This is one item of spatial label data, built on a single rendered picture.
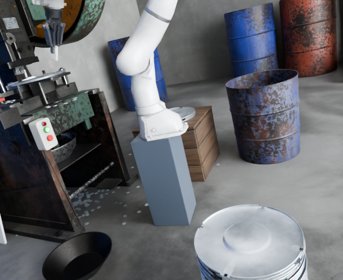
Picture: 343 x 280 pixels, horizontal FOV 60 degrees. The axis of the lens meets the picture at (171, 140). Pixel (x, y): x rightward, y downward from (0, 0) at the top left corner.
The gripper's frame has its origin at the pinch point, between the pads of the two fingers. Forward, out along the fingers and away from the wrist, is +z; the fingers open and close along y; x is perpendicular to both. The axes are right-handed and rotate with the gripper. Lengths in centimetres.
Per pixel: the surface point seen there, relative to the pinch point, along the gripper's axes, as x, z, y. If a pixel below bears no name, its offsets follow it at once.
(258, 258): -113, 11, -55
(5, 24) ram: 27.4, -7.2, -2.6
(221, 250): -105, 15, -54
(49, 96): 3.0, 23.3, -1.4
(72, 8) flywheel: 17.2, -14.9, 33.2
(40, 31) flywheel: 42, 4, 34
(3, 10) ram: 30.0, -12.6, -0.9
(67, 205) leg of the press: -29, 65, -24
